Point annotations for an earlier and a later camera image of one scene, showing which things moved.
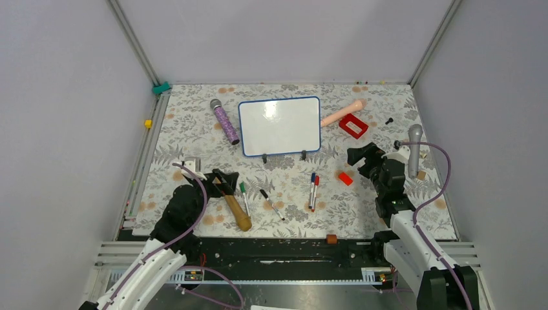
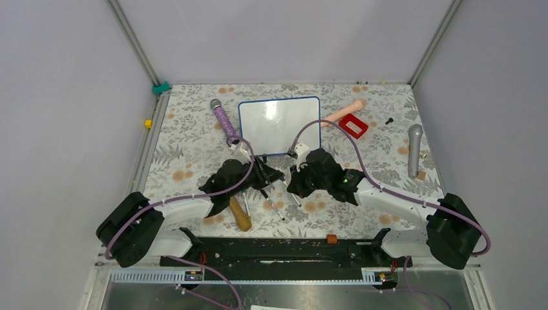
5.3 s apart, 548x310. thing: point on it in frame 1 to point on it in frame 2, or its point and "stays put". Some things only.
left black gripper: [227, 185] to [264, 174]
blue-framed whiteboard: [280, 126] stays put
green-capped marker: [243, 190] stays put
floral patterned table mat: [280, 160] stays put
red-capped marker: [316, 185] to [296, 199]
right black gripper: [371, 152] to [296, 185]
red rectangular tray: [349, 117] stays put
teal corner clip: [158, 90] stays put
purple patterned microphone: [225, 121] stays put
